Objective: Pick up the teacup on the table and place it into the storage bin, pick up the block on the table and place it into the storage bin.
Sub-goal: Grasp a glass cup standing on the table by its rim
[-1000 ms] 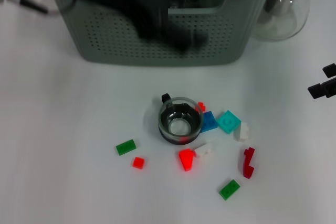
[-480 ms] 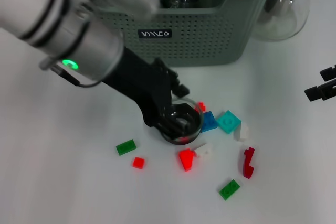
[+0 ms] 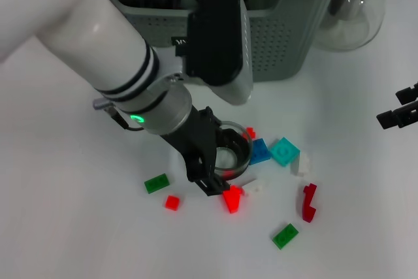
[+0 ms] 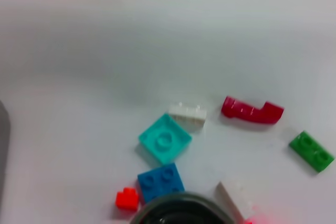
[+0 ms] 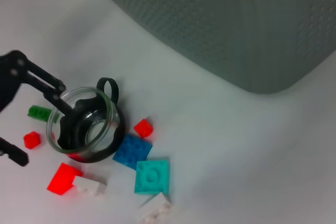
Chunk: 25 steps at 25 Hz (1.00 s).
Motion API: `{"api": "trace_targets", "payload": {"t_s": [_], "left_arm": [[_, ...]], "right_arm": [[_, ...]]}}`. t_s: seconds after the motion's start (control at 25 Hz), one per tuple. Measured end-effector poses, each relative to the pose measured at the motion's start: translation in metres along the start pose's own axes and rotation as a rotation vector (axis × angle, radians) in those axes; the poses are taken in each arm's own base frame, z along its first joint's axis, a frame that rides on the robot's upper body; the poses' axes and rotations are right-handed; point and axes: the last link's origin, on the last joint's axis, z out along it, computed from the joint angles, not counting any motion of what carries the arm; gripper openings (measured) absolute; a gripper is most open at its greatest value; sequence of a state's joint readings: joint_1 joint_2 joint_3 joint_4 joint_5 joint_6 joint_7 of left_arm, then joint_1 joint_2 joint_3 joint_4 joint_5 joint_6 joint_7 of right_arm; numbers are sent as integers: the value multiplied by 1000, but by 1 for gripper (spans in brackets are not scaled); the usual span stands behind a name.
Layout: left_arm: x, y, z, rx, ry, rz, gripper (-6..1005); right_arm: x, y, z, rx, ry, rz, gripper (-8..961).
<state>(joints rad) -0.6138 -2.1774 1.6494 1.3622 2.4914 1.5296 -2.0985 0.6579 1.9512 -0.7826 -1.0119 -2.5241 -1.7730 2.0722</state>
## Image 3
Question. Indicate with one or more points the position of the small red notched brick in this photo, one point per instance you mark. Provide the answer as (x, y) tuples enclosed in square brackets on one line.
[(251, 133)]

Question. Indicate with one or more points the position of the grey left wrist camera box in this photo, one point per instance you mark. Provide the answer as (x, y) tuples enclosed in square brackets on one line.
[(215, 37)]

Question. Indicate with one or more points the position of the glass carafe with black lid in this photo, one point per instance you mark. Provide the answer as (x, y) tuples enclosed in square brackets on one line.
[(352, 24)]

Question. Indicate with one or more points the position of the teal square brick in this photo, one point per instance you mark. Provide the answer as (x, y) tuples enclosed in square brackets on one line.
[(284, 151)]

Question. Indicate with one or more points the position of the dark red curved brick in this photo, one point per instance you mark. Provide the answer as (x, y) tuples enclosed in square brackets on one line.
[(308, 207)]

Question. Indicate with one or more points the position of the small red square brick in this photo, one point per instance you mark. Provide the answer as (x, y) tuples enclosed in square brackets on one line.
[(172, 202)]

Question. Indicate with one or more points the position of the white long brick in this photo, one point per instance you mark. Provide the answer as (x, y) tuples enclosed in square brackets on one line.
[(256, 188)]

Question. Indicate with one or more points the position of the grey-green perforated storage bin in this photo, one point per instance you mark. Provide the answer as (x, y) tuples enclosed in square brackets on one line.
[(277, 47)]

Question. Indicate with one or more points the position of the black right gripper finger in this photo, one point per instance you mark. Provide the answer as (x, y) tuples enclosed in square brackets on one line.
[(409, 93), (398, 116)]

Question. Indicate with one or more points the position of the large red sloped brick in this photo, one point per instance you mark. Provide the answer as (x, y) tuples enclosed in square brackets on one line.
[(232, 199)]

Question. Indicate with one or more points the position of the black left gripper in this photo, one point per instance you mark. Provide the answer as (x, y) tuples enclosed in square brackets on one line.
[(196, 141)]

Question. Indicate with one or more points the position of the white chunky brick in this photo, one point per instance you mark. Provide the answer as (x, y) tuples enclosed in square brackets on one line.
[(303, 164)]

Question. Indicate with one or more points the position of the blue square brick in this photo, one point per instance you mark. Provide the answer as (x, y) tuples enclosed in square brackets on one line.
[(260, 152)]

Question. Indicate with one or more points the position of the green flat two-stud brick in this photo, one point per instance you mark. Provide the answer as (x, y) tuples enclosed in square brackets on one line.
[(157, 183), (285, 236)]

